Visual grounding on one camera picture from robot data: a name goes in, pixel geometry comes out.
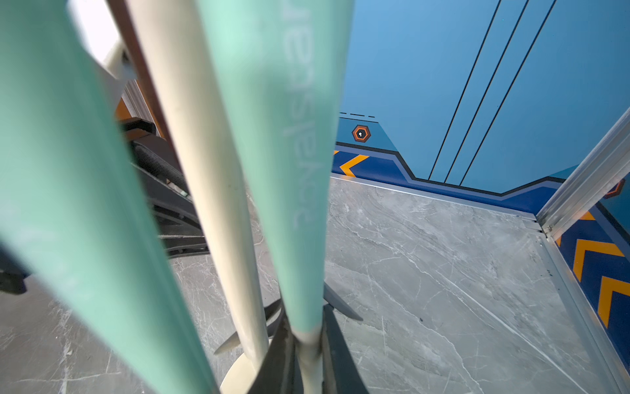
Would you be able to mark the cream utensil rack stand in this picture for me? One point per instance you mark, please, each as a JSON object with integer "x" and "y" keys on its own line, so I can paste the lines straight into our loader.
{"x": 172, "y": 40}

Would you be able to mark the dark metal trowel spatula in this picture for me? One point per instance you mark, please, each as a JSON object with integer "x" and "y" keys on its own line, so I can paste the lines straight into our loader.
{"x": 180, "y": 230}

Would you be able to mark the cream turner mint handle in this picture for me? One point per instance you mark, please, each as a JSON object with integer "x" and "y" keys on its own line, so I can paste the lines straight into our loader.
{"x": 280, "y": 66}

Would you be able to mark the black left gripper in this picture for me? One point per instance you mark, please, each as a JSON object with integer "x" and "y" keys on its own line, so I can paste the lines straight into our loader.
{"x": 137, "y": 129}

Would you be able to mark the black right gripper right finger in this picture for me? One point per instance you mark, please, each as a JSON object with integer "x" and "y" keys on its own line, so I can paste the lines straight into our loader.
{"x": 340, "y": 374}

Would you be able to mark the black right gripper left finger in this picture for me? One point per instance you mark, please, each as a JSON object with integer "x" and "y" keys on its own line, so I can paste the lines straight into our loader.
{"x": 278, "y": 371}

